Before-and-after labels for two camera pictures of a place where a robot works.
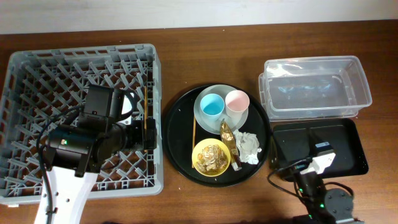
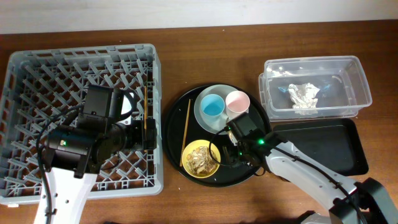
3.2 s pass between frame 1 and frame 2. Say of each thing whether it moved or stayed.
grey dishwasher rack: stayed
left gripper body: stayed
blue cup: stayed
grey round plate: stayed
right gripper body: moved
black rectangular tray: stayed
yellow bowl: moved
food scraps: moved
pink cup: stayed
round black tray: stayed
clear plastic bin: stayed
